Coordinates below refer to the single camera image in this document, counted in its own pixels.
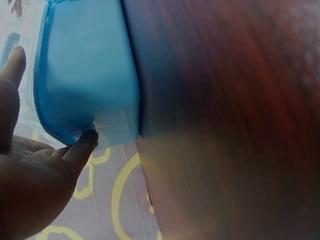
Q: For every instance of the blue plastic tub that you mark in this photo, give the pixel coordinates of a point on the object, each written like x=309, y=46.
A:
x=85, y=75

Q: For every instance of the person's left thumb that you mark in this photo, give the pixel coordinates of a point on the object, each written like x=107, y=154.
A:
x=15, y=72

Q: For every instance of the person's left hand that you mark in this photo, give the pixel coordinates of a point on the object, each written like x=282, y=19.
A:
x=30, y=185

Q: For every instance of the person's left fingers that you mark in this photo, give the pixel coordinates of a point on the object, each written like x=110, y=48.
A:
x=80, y=150

